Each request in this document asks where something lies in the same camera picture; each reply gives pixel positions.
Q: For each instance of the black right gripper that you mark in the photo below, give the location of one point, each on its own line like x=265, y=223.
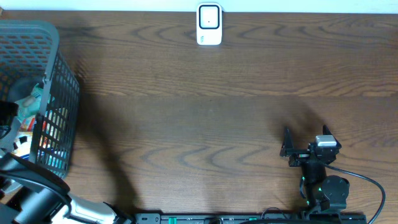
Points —
x=300, y=155

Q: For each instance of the teal small snack packet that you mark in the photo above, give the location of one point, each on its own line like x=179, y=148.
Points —
x=30, y=105

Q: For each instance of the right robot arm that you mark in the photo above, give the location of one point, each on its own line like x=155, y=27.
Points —
x=325, y=194

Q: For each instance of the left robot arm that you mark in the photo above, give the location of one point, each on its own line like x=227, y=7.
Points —
x=44, y=197

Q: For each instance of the white barcode scanner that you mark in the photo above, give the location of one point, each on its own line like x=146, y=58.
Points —
x=209, y=23

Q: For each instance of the grey plastic shopping basket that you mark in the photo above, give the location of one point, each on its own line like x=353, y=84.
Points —
x=30, y=57

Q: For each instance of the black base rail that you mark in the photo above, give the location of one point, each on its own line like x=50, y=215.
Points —
x=272, y=218

